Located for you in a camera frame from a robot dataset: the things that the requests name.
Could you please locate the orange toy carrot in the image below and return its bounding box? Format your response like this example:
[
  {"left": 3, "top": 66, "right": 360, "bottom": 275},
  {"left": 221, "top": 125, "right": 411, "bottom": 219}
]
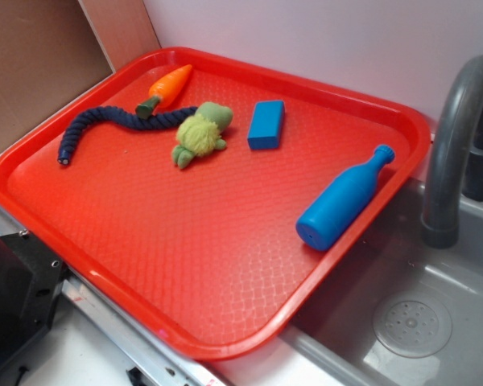
[{"left": 135, "top": 64, "right": 193, "bottom": 119}]

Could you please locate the red plastic tray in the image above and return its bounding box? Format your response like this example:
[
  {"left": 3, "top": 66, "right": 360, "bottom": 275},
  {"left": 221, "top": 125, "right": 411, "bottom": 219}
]
[{"left": 0, "top": 47, "right": 431, "bottom": 361}]

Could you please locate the blue rectangular block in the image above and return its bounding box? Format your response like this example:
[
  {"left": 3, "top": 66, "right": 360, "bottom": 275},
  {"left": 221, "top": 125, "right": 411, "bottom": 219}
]
[{"left": 247, "top": 100, "right": 285, "bottom": 150}]

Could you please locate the green plush turtle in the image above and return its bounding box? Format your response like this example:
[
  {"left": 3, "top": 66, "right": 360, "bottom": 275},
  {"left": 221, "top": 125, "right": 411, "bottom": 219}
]
[{"left": 171, "top": 101, "right": 233, "bottom": 170}]

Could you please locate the blue plastic bottle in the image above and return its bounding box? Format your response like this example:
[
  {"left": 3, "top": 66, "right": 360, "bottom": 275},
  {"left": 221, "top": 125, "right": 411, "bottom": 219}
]
[{"left": 295, "top": 145, "right": 395, "bottom": 252}]

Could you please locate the grey toy sink basin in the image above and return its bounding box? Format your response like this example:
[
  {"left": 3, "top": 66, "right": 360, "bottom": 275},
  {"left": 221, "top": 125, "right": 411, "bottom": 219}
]
[{"left": 283, "top": 181, "right": 483, "bottom": 385}]

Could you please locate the grey toy faucet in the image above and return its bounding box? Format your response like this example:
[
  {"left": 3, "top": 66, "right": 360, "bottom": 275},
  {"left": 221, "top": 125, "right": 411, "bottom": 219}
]
[{"left": 421, "top": 55, "right": 483, "bottom": 248}]

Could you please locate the brown cardboard panel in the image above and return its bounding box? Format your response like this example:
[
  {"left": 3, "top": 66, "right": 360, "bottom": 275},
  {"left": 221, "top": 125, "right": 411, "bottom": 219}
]
[{"left": 0, "top": 1, "right": 160, "bottom": 153}]

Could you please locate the dark blue rope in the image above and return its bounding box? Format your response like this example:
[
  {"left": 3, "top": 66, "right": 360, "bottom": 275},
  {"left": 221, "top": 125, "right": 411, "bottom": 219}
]
[{"left": 56, "top": 105, "right": 200, "bottom": 166}]

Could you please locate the silver metal rail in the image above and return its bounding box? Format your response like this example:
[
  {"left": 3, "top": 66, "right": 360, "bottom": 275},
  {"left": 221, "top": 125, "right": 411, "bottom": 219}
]
[{"left": 0, "top": 192, "right": 210, "bottom": 386}]

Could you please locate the black metal bracket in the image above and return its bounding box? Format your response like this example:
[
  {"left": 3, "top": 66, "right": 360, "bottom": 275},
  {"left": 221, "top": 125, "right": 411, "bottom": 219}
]
[{"left": 0, "top": 233, "right": 67, "bottom": 374}]

